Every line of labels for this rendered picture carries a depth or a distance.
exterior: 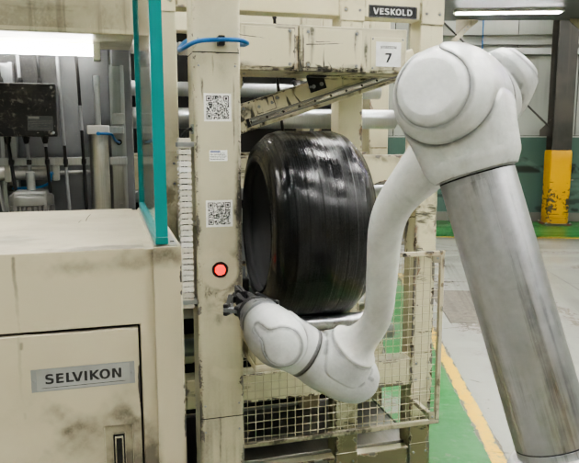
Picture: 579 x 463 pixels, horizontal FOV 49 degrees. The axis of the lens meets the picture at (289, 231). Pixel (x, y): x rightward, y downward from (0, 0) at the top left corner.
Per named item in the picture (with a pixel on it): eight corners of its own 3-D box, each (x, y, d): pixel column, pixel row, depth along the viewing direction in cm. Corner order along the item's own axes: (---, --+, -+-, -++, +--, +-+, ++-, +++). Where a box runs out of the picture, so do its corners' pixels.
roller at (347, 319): (255, 318, 179) (252, 321, 183) (256, 334, 178) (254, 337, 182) (371, 309, 188) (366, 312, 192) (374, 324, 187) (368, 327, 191)
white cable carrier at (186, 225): (182, 309, 181) (177, 138, 174) (180, 304, 185) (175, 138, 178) (198, 308, 182) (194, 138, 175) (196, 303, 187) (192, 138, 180)
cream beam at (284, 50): (228, 70, 199) (227, 20, 197) (215, 76, 223) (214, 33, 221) (407, 74, 215) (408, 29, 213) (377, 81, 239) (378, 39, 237)
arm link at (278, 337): (229, 335, 127) (282, 365, 131) (244, 361, 112) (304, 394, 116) (258, 288, 127) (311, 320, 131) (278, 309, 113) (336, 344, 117)
